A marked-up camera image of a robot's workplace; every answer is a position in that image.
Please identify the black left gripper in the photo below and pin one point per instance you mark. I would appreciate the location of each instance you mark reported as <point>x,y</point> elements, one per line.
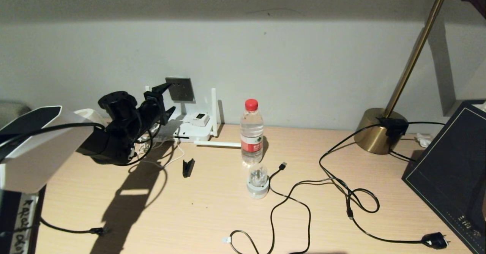
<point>153,106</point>

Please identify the white power adapter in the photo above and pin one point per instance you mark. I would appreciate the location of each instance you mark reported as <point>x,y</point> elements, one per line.
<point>200,119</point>

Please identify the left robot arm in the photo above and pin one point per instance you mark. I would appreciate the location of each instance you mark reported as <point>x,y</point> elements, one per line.
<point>57,147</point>

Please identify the white router with antennas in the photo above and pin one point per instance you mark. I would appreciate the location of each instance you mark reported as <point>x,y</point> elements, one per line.
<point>197,132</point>

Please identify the small black clip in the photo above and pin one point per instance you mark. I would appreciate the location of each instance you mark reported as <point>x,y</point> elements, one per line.
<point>188,167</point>

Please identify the white tape roll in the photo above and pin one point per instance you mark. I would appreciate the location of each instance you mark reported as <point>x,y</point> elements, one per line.
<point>91,114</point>

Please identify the red capped water bottle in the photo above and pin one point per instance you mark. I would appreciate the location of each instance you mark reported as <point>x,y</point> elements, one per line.
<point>251,132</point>

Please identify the clear dome grey base gadget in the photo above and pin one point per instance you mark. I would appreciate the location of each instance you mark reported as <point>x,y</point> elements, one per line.
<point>257,187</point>

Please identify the grey cushion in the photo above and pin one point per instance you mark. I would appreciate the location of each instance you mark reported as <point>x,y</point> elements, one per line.
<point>13,111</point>

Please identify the gold desk lamp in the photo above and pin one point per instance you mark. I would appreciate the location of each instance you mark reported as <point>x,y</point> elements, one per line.
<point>374,136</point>

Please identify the black box on lamp base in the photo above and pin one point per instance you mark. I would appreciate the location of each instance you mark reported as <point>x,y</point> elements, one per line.
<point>393,126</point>

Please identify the crumpled white tissue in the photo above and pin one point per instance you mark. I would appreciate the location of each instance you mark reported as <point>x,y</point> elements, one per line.
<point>422,140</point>

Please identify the grey wall socket plate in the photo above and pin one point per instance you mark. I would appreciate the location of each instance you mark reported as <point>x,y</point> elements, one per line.
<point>181,90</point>

